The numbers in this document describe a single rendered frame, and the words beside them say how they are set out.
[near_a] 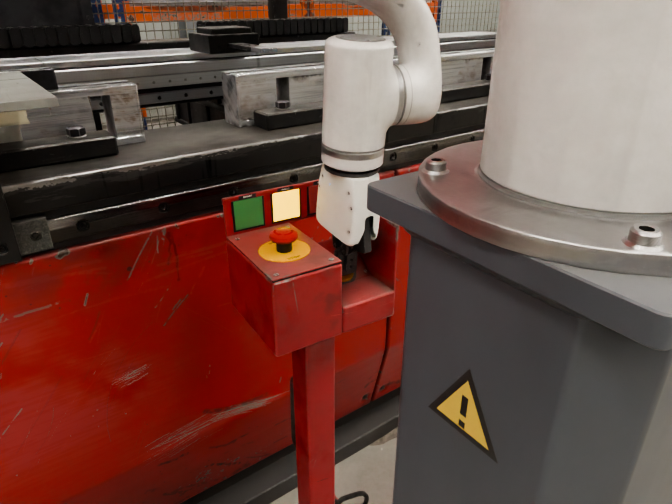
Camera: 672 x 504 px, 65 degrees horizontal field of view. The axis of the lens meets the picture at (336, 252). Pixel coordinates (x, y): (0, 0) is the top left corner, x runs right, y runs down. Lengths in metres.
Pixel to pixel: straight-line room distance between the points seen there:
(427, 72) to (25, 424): 0.80
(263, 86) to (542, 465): 0.87
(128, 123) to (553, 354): 0.81
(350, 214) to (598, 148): 0.48
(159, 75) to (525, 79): 1.03
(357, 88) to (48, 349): 0.60
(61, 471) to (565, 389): 0.92
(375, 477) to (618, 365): 1.22
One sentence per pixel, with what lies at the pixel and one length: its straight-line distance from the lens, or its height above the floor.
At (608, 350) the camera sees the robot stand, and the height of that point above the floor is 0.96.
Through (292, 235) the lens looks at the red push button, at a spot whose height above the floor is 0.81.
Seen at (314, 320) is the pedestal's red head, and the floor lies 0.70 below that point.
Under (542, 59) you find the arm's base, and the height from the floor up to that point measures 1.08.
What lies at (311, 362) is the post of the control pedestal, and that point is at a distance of 0.84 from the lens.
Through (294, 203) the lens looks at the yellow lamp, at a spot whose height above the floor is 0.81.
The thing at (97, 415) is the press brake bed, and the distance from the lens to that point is 1.02.
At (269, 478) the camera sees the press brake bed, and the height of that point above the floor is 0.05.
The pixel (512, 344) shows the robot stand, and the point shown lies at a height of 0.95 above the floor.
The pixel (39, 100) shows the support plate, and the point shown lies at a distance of 0.67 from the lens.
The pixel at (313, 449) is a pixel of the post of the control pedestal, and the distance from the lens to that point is 0.97.
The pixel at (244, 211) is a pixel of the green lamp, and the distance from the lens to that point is 0.79.
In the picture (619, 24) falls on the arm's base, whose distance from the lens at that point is 0.25.
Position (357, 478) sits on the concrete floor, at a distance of 1.45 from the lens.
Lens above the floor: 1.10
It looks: 26 degrees down
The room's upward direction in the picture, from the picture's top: straight up
